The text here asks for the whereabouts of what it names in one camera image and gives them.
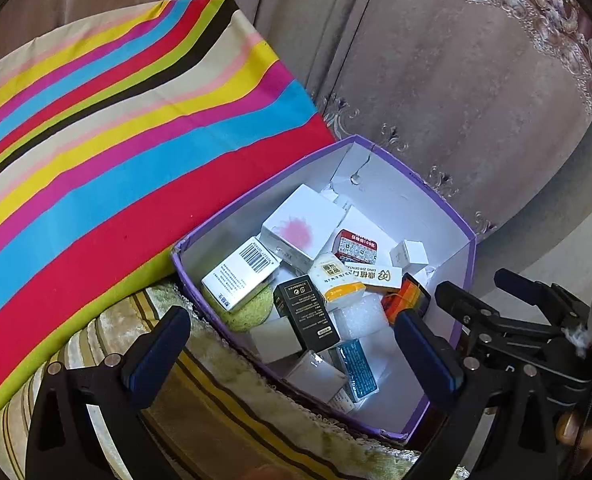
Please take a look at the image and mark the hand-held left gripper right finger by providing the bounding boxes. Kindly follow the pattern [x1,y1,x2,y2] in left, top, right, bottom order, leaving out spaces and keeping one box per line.
[393,309,561,480]

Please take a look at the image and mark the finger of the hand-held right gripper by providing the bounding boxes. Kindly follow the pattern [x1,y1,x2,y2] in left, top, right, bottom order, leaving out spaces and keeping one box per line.
[494,268,581,311]
[435,280,531,341]

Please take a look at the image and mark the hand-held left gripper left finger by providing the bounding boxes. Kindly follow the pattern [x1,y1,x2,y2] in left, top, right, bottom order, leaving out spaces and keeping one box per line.
[26,305,193,480]

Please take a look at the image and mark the white barcode medicine box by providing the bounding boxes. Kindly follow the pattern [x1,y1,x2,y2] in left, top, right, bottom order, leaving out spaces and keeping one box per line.
[202,237,281,311]

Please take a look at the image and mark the purple cardboard box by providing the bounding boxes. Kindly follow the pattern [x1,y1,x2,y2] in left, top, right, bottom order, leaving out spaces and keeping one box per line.
[171,134,477,443]

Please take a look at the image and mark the person's right hand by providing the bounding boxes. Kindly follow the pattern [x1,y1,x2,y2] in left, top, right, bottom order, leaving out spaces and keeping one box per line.
[556,410,586,446]

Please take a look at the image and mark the teal box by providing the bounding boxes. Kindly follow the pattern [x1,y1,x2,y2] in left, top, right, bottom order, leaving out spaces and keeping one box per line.
[336,339,379,401]

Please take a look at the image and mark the small white cube box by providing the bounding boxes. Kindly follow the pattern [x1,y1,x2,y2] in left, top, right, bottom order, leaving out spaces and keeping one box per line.
[390,240,429,271]

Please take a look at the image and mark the clear plastic packet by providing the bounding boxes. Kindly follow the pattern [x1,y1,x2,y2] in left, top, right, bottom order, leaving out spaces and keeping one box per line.
[333,295,391,341]

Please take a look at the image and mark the long white box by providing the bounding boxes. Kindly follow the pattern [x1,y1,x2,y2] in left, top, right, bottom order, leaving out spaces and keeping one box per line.
[346,262,404,293]

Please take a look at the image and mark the green sponge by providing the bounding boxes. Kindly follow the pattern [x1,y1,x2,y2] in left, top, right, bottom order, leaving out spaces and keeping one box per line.
[201,280,277,332]

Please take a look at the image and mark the white orange tissue packet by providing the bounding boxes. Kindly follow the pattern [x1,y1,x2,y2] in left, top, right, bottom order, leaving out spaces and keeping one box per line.
[308,255,367,311]

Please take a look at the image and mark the red box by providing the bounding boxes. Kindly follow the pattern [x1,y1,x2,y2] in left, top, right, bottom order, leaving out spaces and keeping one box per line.
[333,230,379,266]

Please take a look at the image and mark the black box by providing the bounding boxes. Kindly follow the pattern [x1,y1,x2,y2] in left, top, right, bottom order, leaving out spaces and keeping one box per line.
[273,275,341,353]

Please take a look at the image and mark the white box with pink print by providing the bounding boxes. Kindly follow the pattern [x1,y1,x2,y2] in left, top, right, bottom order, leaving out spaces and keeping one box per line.
[261,184,347,271]

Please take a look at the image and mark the pinkish grey curtain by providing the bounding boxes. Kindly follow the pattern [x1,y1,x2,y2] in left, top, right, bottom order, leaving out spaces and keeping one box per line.
[0,0,592,311]

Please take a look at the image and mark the striped colourful tablecloth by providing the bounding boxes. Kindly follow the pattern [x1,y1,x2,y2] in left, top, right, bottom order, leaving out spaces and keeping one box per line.
[0,0,337,433]

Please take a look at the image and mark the black pen on red lanyard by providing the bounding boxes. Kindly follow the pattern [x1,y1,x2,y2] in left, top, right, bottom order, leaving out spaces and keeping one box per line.
[381,274,431,326]

